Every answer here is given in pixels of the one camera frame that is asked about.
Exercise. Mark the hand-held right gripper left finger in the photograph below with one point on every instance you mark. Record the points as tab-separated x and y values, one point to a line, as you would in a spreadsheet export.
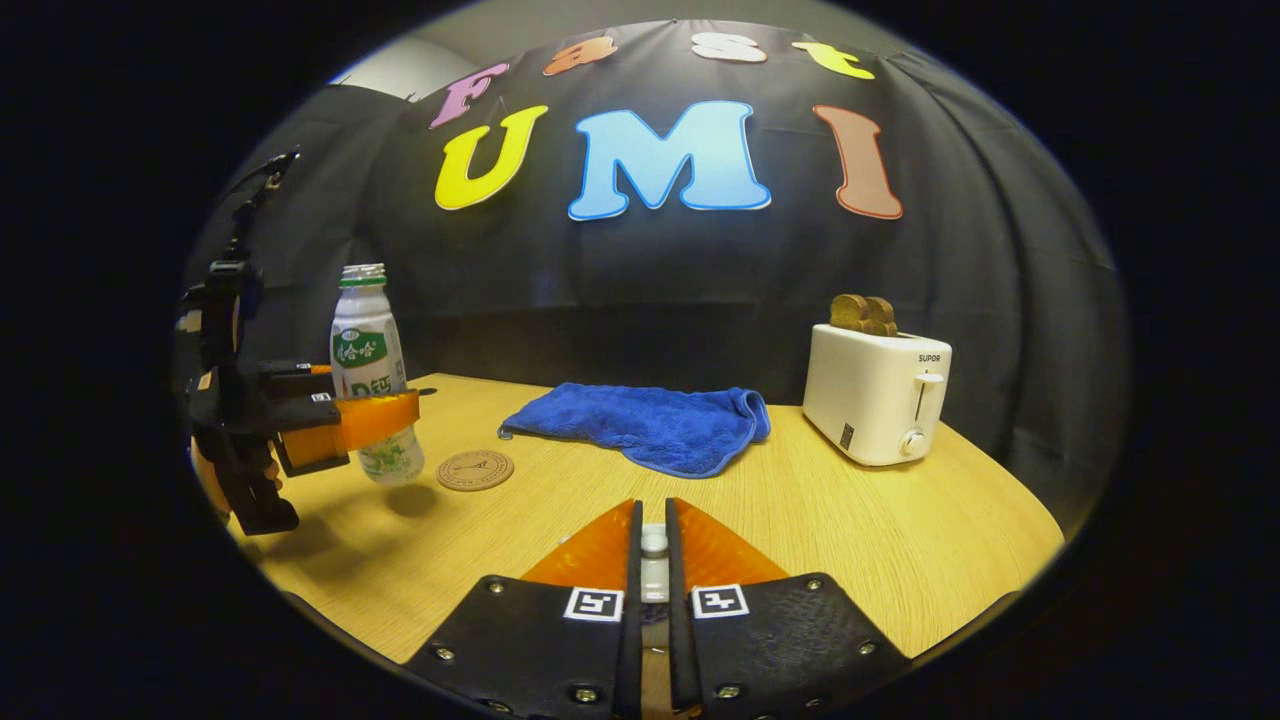
631	650

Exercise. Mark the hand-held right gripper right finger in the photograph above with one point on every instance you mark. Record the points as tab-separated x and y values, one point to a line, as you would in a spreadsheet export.
680	650

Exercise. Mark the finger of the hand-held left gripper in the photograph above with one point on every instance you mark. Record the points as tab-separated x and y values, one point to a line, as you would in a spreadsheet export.
290	380
300	415

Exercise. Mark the white plastic water bottle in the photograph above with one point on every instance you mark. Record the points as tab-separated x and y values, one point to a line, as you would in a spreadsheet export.
365	330

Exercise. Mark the round brown coaster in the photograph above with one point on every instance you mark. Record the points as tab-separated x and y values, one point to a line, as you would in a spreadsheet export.
475	470

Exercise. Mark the blue towel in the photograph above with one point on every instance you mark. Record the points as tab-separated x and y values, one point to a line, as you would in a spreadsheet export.
650	425

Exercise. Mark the white toaster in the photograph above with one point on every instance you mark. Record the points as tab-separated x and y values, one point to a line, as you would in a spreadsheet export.
870	400

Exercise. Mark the brown bread slice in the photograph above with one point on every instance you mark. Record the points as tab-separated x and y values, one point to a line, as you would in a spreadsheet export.
848	312
882	318

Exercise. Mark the black backdrop cloth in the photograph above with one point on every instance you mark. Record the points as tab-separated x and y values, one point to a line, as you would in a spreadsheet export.
950	250

